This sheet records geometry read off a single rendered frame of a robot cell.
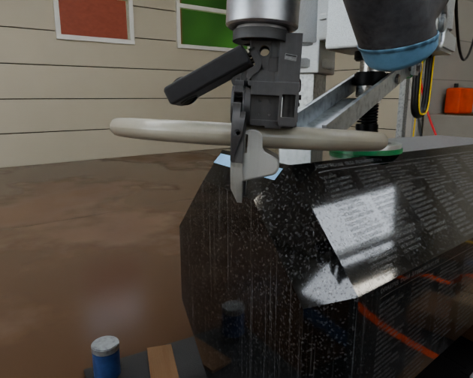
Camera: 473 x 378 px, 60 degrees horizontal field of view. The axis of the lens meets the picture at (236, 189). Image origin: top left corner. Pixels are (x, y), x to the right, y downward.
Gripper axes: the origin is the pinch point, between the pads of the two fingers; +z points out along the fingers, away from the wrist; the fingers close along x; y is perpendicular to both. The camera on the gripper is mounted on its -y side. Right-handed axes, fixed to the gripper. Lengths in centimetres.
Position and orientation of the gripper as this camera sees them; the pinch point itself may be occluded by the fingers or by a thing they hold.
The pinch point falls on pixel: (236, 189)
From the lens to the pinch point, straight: 55.0
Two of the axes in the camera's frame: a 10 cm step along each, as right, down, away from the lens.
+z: -0.5, 9.8, 1.7
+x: 1.1, -1.7, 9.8
